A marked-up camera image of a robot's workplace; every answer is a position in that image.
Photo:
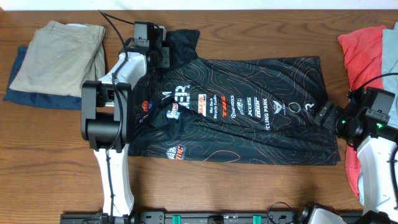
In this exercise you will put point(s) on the light blue t-shirt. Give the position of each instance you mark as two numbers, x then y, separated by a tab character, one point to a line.
389	65

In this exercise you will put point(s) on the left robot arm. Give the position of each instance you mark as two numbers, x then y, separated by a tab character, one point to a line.
106	121

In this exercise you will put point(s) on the folded navy blue garment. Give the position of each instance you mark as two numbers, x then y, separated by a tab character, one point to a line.
39	100

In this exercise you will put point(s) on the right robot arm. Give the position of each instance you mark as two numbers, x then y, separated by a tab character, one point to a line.
363	123

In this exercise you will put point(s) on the black printed cycling jersey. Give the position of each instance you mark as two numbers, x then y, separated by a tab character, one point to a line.
258	111

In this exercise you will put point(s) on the folded khaki pants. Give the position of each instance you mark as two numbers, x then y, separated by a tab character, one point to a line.
60	58

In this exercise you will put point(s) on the red t-shirt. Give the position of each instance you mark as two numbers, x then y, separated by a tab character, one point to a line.
362	57

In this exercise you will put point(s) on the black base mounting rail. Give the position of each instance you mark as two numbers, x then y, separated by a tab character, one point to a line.
159	217

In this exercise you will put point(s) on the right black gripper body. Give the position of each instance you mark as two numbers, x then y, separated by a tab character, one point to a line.
324	112

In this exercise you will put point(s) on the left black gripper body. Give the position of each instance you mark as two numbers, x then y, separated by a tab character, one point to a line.
165	57

